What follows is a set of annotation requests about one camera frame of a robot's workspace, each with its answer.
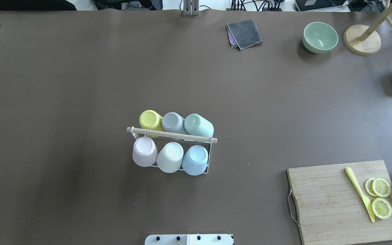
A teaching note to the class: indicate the white wire cup rack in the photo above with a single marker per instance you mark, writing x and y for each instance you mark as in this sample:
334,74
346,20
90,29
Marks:
161,138

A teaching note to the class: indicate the light blue plastic cup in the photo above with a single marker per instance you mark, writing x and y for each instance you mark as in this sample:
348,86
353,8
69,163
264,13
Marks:
195,160

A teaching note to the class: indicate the yellow plastic knife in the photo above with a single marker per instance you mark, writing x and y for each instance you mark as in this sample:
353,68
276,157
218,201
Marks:
366,201

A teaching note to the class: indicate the pink plastic cup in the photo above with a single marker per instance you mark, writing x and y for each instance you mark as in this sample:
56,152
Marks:
144,152

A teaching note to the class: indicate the wooden mug tree stand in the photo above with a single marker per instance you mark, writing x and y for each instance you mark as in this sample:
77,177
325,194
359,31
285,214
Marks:
364,40

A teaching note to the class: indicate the grey plastic cup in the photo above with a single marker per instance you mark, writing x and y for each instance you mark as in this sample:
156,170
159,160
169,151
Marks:
173,122

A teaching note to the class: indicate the cream white plastic cup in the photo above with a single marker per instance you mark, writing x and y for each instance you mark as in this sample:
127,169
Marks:
170,157

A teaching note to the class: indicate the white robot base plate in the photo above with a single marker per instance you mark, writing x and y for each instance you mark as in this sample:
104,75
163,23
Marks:
189,239

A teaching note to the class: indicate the purple folded cloth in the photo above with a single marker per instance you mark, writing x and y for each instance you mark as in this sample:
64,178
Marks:
231,39

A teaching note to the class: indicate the grey folded cloth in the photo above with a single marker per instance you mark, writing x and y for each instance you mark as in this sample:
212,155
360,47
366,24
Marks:
245,33

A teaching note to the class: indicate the mint green plastic cup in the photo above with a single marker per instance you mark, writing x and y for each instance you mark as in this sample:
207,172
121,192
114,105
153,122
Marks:
195,124

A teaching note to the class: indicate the yellow plastic cup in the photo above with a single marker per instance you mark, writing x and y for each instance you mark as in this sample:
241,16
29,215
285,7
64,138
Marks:
151,120

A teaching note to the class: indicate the green ceramic bowl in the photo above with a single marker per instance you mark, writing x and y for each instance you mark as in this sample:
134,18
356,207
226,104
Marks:
319,37

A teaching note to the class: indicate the bamboo cutting board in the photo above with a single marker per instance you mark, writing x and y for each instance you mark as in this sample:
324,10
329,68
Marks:
329,208

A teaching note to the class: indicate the lemon slice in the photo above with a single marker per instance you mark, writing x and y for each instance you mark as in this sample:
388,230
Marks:
381,208
377,187

